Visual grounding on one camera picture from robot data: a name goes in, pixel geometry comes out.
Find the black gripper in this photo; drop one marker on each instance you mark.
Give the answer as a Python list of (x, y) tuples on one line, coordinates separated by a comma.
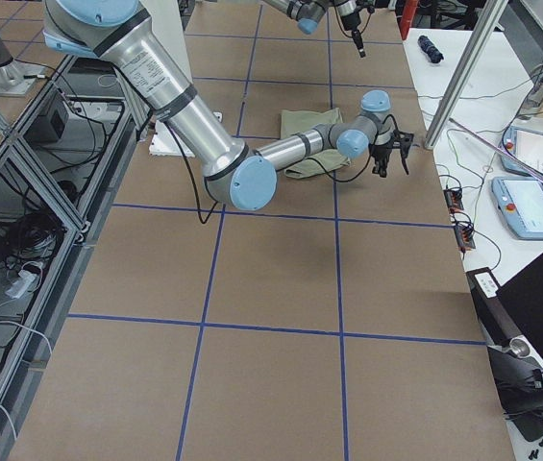
[(349, 18), (382, 151)]

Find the olive green long-sleeve shirt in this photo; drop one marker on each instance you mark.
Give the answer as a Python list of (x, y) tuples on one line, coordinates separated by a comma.
[(318, 162)]

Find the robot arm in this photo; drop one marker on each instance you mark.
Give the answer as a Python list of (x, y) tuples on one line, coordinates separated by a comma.
[(308, 14), (121, 33)]

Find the folded dark blue umbrella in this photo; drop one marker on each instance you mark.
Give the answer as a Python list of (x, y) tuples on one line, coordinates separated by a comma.
[(430, 50)]

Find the near teach pendant tablet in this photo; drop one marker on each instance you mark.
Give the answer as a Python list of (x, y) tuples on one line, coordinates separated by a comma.
[(520, 202)]

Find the teach pendant tablet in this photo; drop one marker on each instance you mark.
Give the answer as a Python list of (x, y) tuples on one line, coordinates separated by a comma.
[(526, 145), (520, 202)]

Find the far teach pendant tablet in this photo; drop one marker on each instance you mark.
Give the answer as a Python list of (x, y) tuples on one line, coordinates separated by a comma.
[(526, 145)]

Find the metal reacher grabber tool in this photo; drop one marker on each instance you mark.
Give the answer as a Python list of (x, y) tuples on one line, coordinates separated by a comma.
[(500, 151)]

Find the black laptop on stand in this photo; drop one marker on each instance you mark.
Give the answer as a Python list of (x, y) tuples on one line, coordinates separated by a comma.
[(512, 317)]

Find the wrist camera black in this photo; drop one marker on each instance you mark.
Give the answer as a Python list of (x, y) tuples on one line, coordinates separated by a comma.
[(402, 141)]

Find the aluminium frame post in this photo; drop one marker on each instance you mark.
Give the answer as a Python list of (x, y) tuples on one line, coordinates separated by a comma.
[(479, 37)]

